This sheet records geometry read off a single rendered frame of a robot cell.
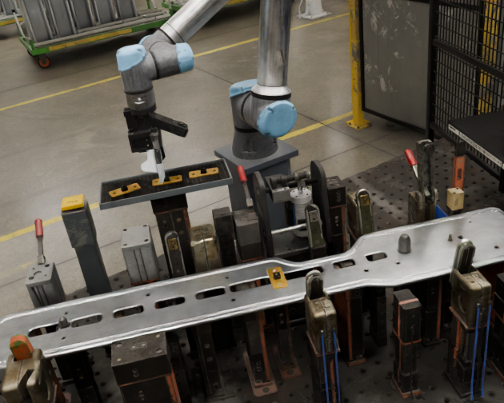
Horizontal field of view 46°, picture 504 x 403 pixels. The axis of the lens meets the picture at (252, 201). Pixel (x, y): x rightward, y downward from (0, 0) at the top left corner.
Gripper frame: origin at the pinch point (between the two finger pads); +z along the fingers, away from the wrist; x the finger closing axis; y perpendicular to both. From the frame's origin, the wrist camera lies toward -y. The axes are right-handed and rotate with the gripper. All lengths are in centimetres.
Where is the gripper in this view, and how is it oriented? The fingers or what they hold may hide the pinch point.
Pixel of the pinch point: (164, 171)
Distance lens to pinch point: 167.8
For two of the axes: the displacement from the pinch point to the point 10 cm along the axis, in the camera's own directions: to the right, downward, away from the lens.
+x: 1.2, 4.8, -8.7
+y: -9.9, 1.6, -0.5
